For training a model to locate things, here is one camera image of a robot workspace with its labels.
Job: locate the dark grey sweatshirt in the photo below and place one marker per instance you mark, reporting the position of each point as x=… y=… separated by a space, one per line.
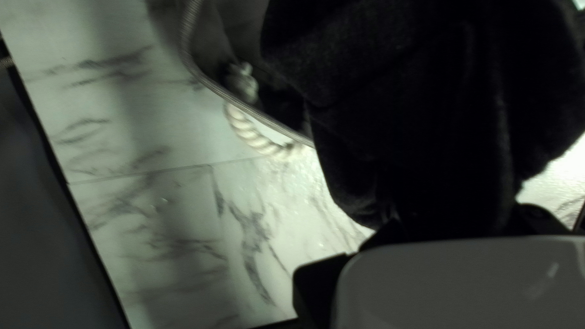
x=434 y=100

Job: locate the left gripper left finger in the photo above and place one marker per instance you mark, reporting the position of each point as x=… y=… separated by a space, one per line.
x=315 y=292

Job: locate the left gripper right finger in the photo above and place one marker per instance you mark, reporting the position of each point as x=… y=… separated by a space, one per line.
x=534 y=224

